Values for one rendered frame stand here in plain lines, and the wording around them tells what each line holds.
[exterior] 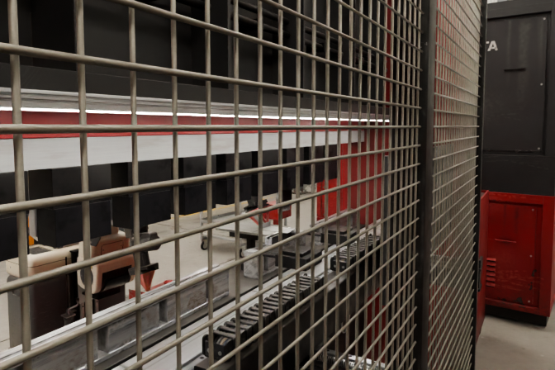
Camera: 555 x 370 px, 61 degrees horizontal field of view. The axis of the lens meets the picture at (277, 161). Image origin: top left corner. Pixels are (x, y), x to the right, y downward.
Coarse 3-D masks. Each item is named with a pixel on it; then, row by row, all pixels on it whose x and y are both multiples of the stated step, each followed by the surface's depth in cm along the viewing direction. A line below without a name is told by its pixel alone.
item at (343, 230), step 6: (330, 228) 180; (342, 228) 180; (306, 234) 185; (318, 234) 183; (324, 234) 176; (330, 234) 175; (342, 234) 174; (354, 234) 178; (324, 240) 177; (330, 240) 175; (342, 240) 173; (354, 240) 178
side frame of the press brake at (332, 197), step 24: (456, 24) 232; (456, 96) 234; (456, 168) 237; (336, 192) 270; (360, 192) 263; (360, 216) 264; (456, 240) 239; (384, 312) 260; (384, 336) 261; (432, 336) 248; (384, 360) 262
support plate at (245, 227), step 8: (232, 224) 204; (240, 224) 204; (248, 224) 204; (256, 224) 204; (272, 224) 204; (240, 232) 190; (248, 232) 189; (256, 232) 188; (264, 232) 188; (272, 232) 188
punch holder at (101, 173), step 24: (48, 168) 96; (72, 168) 99; (96, 168) 105; (48, 192) 96; (72, 192) 99; (48, 216) 97; (72, 216) 100; (96, 216) 105; (48, 240) 98; (72, 240) 100
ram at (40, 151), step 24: (0, 120) 86; (24, 120) 90; (48, 120) 94; (72, 120) 99; (96, 120) 104; (120, 120) 110; (144, 120) 117; (168, 120) 124; (192, 120) 133; (216, 120) 142; (240, 120) 154; (264, 120) 167; (288, 120) 182; (336, 120) 224; (0, 144) 86; (24, 144) 90; (48, 144) 94; (72, 144) 99; (96, 144) 104; (120, 144) 110; (144, 144) 117; (168, 144) 125; (192, 144) 133; (216, 144) 143; (240, 144) 154; (264, 144) 167; (288, 144) 183; (0, 168) 86; (24, 168) 90
